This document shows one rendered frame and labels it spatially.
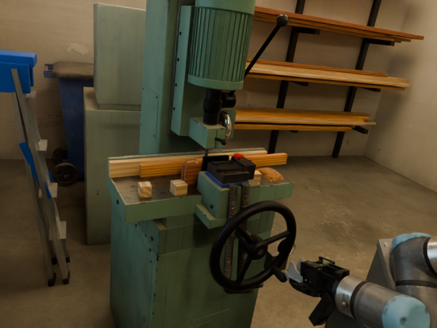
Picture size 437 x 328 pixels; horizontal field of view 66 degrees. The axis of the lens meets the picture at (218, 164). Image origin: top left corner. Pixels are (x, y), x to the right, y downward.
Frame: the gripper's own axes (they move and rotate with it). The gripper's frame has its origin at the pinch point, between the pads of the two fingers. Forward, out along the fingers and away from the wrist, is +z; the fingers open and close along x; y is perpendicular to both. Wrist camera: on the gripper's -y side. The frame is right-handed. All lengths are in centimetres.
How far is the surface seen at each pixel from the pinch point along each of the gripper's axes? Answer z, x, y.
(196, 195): 16.7, 20.4, 23.6
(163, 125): 45, 18, 46
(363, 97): 213, -321, 85
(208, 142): 23.2, 11.9, 39.2
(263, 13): 169, -127, 148
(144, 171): 30, 31, 31
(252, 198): 7.0, 6.8, 22.1
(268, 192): 17.6, -7.3, 21.0
